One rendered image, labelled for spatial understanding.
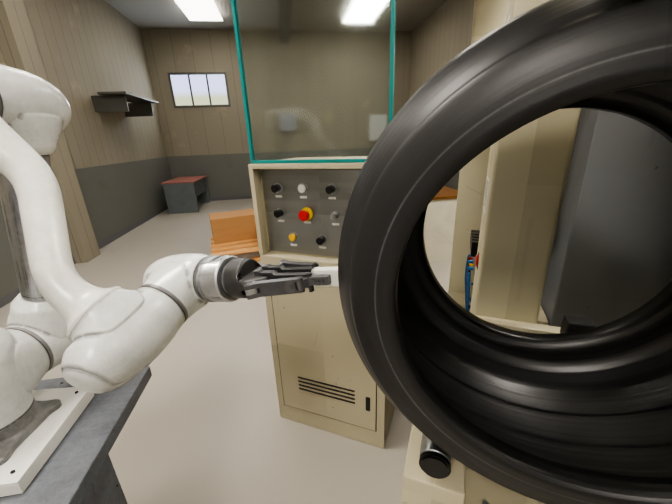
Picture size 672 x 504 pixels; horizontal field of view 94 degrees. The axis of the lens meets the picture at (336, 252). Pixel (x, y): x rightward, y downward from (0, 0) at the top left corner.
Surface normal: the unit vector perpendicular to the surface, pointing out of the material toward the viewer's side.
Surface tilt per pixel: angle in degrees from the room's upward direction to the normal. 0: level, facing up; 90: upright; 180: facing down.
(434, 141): 83
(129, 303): 35
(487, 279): 90
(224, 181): 90
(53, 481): 0
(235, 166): 90
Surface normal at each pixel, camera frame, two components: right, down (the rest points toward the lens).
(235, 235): 0.40, 0.29
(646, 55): -0.38, 0.15
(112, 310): 0.44, -0.60
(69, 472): -0.04, -0.94
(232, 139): 0.16, 0.33
